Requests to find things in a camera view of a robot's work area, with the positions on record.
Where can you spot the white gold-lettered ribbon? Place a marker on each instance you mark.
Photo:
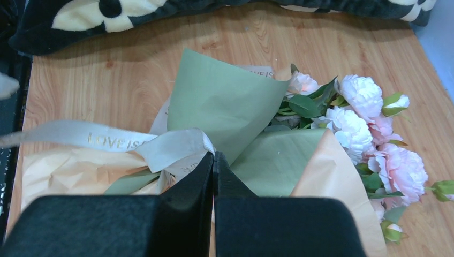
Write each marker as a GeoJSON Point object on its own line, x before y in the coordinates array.
{"type": "Point", "coordinates": [209, 101]}

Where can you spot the green and peach wrapping paper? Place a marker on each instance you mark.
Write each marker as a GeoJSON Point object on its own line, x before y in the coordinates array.
{"type": "Point", "coordinates": [279, 161]}

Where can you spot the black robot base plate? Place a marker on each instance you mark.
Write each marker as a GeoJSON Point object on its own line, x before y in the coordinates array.
{"type": "Point", "coordinates": [12, 118]}

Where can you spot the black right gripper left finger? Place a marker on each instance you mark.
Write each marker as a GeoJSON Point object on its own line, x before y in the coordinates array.
{"type": "Point", "coordinates": [175, 223]}

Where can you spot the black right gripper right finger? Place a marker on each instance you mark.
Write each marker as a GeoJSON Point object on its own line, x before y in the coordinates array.
{"type": "Point", "coordinates": [249, 225]}

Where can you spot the pink fake flower bouquet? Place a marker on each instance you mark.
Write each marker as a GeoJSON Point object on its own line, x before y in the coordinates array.
{"type": "Point", "coordinates": [360, 117]}

